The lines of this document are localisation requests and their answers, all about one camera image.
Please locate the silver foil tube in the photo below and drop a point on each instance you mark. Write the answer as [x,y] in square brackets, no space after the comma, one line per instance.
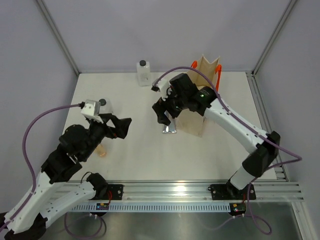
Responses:
[171,128]

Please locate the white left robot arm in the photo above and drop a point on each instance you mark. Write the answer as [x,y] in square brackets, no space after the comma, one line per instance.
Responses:
[35,212]

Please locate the white square bottle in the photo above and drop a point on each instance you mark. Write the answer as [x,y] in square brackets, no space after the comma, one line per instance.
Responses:
[105,106]

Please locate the aluminium frame post right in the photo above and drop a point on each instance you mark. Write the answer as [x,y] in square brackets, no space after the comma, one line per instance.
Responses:
[275,34]

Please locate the canvas tote bag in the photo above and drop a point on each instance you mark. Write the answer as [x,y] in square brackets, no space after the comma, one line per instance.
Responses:
[191,122]

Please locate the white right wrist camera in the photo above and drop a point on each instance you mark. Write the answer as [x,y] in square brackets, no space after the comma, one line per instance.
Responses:
[161,85]

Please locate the left controller board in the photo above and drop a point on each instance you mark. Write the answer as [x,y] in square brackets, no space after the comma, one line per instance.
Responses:
[102,206]

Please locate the aluminium frame post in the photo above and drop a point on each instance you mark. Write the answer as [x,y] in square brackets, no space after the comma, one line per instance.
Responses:
[275,34]
[49,20]

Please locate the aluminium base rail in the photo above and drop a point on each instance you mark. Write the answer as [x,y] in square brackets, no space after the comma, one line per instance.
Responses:
[188,191]

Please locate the aluminium frame post left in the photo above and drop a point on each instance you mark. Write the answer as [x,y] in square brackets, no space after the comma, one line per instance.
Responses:
[49,20]

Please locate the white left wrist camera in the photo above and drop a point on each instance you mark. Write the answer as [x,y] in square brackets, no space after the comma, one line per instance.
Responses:
[91,110]

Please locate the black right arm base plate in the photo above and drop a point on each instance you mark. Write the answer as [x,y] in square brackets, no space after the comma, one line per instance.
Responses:
[228,192]

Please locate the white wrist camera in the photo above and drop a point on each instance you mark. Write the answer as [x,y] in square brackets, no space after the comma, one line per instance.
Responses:
[161,85]
[91,110]

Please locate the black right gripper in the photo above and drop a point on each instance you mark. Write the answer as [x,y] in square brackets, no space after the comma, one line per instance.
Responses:
[161,106]

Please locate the peach liquid clear bottle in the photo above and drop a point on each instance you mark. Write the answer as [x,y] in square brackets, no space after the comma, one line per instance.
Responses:
[101,151]

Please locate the right controller board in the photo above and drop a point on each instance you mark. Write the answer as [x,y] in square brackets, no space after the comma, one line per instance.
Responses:
[237,209]

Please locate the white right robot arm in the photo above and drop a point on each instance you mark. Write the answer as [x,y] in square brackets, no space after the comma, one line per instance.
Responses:
[258,143]

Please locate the clear square bottle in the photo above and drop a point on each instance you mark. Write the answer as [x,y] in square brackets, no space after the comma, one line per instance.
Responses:
[143,73]

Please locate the controller board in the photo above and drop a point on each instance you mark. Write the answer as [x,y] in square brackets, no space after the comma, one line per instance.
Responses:
[237,209]
[102,206]

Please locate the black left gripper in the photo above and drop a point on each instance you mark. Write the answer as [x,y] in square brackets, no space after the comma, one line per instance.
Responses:
[121,125]

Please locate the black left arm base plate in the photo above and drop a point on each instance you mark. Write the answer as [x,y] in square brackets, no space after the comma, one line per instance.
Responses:
[113,192]

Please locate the white slotted cable duct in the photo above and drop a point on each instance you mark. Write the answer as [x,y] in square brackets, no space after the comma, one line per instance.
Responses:
[154,207]

